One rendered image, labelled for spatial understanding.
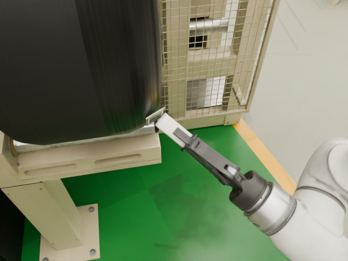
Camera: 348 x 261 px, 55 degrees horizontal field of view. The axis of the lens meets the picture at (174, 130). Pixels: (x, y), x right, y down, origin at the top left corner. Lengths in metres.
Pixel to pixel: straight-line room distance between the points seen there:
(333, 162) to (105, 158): 0.51
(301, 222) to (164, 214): 1.10
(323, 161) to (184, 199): 1.09
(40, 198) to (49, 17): 0.86
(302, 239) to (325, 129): 1.52
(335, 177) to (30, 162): 0.67
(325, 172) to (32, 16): 0.57
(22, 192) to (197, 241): 0.83
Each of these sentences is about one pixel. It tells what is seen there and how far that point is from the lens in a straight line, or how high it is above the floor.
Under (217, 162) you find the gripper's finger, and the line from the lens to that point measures 0.60.
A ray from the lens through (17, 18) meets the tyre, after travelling 0.46.
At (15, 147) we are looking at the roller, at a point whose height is 0.91.
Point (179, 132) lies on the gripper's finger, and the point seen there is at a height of 1.05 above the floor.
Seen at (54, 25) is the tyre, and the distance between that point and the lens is 0.45.
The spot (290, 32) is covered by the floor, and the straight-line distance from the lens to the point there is 2.75.
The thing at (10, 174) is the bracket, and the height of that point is 0.86.
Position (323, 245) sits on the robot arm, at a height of 0.96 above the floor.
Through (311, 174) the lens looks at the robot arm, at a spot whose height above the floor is 0.96.
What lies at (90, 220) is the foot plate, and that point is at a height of 0.01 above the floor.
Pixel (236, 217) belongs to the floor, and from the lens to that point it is 1.70.
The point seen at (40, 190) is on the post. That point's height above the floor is 0.57.
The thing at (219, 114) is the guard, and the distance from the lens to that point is 1.61.
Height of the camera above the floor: 1.55
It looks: 53 degrees down
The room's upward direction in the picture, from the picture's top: straight up
